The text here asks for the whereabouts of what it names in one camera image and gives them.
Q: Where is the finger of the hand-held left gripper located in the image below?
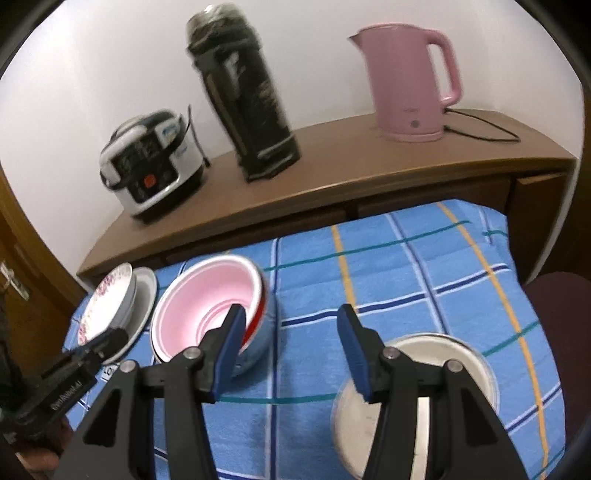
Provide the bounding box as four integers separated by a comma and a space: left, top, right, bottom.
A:
69, 327, 129, 370

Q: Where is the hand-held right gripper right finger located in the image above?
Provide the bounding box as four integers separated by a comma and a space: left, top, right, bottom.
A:
336, 304, 522, 480

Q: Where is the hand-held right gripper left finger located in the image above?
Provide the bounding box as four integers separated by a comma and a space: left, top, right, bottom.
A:
55, 304, 247, 480

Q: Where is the stainless steel bowl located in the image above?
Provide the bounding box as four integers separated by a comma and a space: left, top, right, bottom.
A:
152, 268, 278, 379

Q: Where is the pink floral rimmed plate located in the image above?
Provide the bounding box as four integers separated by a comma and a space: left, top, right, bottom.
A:
78, 263, 137, 347

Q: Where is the grey round plate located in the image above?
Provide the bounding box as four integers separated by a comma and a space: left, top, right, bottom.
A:
99, 267, 158, 363

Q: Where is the white enamel mug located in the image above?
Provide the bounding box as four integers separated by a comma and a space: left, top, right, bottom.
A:
331, 333, 500, 480

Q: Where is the person's left hand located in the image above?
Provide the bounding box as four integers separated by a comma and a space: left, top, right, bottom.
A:
16, 418, 77, 480

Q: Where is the brown wooden door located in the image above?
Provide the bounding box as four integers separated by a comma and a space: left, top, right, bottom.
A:
0, 217, 75, 352

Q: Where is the blue checked tablecloth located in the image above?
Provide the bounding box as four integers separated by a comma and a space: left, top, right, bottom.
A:
60, 199, 566, 480

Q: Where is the white and black rice cooker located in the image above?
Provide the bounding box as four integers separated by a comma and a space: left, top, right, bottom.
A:
98, 108, 211, 222

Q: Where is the brown wooden cabinet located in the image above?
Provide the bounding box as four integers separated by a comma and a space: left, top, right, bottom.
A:
76, 110, 578, 291

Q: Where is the tall black thermos flask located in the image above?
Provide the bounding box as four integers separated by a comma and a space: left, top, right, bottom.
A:
185, 4, 301, 182

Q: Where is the pink electric kettle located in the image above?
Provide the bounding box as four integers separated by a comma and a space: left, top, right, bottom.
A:
348, 25, 463, 143

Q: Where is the brown wooden door frame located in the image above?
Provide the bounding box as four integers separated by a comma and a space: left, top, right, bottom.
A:
0, 164, 88, 308

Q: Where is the metal door handle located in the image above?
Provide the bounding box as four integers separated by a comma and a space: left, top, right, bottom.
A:
0, 261, 28, 301

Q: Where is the black kettle cable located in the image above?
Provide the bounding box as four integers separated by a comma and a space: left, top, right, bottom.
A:
443, 108, 522, 143

